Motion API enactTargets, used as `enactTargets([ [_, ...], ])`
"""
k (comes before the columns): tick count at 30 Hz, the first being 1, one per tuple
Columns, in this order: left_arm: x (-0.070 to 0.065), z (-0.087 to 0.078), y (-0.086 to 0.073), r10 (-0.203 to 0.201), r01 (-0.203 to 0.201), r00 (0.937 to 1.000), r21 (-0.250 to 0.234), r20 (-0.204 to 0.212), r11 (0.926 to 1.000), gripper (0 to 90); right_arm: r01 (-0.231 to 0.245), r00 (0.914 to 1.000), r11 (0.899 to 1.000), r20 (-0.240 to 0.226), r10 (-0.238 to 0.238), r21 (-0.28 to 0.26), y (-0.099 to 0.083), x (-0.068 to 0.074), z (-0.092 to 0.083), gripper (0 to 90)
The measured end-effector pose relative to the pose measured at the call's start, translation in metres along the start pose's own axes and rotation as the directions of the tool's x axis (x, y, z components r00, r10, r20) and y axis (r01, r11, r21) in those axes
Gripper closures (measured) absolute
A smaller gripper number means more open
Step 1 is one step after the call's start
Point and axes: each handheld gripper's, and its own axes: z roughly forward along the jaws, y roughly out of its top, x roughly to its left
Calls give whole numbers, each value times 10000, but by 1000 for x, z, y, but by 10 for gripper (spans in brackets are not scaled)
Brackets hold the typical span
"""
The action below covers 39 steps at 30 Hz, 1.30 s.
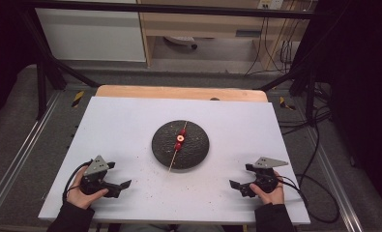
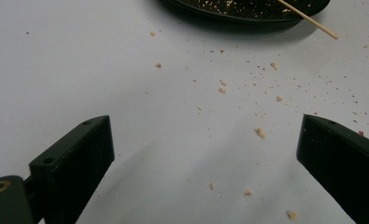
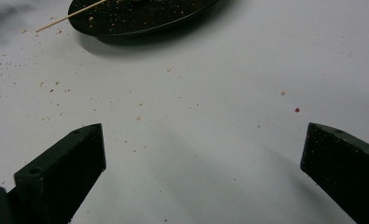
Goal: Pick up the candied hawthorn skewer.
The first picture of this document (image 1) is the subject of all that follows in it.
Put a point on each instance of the aluminium floor rail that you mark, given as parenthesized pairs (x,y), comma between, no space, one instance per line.
(21,151)
(333,174)

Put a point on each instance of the light wooden desk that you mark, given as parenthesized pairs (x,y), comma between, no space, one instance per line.
(195,25)

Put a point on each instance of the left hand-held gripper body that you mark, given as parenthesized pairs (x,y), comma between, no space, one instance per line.
(95,180)

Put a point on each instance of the thin bamboo skewer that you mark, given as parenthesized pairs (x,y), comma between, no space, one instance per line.
(173,160)

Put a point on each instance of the black textured round plate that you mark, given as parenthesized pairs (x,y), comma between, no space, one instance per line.
(166,145)

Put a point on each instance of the black metal frame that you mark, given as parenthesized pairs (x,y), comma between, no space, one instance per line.
(179,9)

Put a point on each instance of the wooden table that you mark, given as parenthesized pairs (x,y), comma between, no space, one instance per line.
(166,92)

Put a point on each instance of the person's right hand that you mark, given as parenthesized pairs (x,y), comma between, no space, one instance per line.
(272,197)

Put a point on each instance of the white cabinet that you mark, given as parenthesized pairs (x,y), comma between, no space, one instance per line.
(88,35)

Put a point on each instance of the dark curtain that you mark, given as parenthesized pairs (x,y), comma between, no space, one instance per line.
(366,80)
(1,48)

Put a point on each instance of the white wall socket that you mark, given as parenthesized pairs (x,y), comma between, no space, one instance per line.
(270,4)

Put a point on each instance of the person's left hand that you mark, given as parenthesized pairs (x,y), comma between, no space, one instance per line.
(79,196)

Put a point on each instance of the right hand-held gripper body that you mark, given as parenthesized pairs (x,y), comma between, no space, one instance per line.
(266,180)

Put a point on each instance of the white power strip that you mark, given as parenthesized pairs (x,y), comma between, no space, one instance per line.
(179,40)

